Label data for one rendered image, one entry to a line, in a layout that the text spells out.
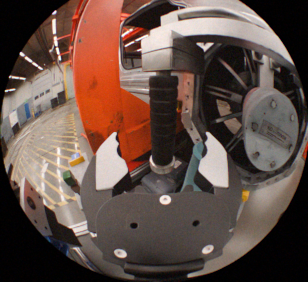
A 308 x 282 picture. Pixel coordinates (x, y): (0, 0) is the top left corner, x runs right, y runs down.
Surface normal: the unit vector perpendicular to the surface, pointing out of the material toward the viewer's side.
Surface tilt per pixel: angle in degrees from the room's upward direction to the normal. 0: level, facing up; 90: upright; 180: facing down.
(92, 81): 90
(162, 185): 0
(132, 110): 90
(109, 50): 90
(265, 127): 90
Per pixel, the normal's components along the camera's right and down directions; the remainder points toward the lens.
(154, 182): -0.02, -0.88
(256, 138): -0.73, 0.34
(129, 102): 0.69, 0.33
